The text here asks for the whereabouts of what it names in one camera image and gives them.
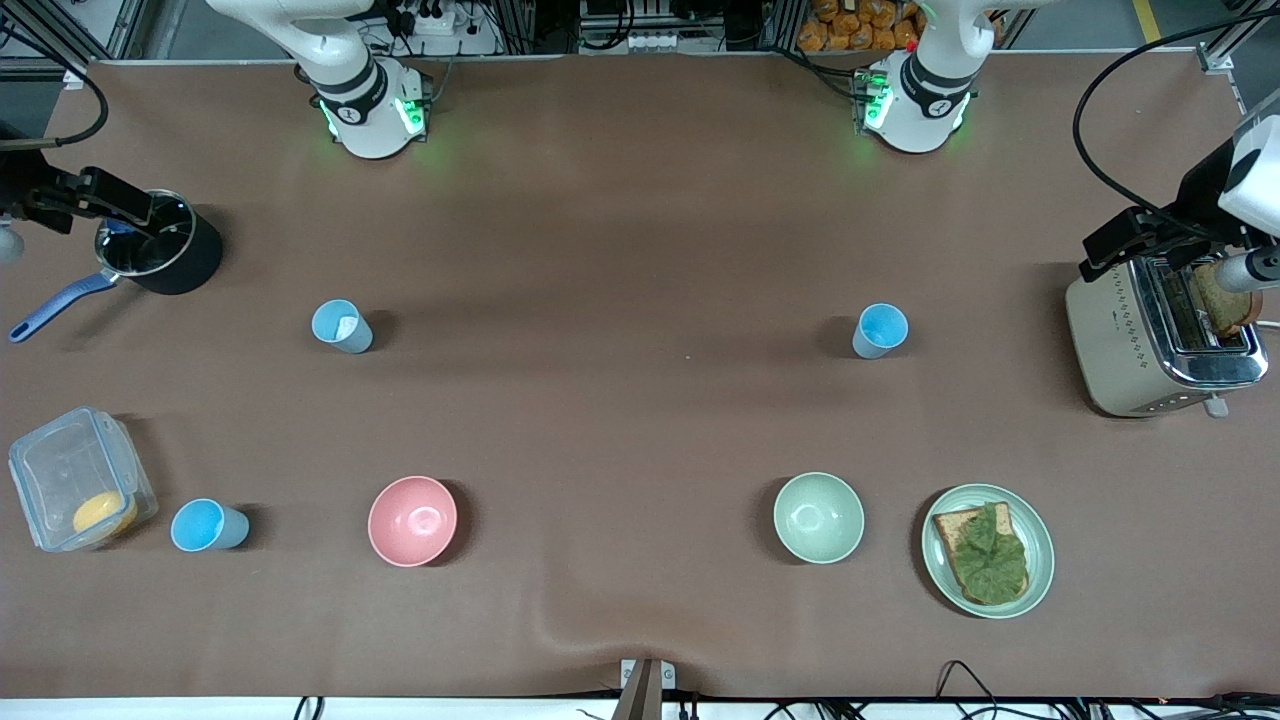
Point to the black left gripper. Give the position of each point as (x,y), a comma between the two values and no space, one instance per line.
(1197,196)

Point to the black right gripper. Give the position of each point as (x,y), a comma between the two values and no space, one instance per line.
(22,186)

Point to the blue cup holding paper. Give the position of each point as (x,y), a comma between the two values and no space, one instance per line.
(332,318)

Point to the blue plastic cup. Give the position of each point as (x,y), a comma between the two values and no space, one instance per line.
(880,328)
(200,526)

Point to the white paper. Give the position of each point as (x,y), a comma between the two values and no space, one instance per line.
(347,327)

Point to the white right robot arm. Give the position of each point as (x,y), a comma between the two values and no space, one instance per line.
(365,110)

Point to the glass lid blue knob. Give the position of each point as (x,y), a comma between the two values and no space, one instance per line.
(150,252)

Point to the beige chrome toaster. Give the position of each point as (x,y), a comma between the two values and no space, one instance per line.
(1110,340)

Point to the brown toast slice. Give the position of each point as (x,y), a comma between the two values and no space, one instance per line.
(1225,312)

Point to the clear plastic food container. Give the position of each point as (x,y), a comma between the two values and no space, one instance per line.
(60,470)

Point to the pale green plate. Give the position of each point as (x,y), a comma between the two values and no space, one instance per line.
(1040,545)

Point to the yellow round food piece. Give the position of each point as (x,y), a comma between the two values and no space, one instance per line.
(102,513)

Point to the brown bread slice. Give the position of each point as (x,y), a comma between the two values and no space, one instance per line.
(946,526)

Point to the bag of orange buns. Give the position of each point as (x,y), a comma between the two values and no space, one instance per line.
(850,30)

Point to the green lettuce leaf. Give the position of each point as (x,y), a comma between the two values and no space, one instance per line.
(990,560)

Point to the white power strip black plugs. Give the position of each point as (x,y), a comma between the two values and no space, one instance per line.
(435,20)

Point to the pale green bowl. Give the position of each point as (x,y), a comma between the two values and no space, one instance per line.
(818,518)

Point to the pink bowl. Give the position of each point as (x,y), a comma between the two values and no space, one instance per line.
(412,522)

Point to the brown table cover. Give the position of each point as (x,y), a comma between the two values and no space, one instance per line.
(640,220)

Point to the small white power strip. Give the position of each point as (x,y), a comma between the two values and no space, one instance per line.
(655,42)

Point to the grey metal table clamp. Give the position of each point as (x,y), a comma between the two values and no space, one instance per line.
(640,695)

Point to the aluminium frame rail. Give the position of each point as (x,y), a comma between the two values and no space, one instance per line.
(60,25)
(1240,30)

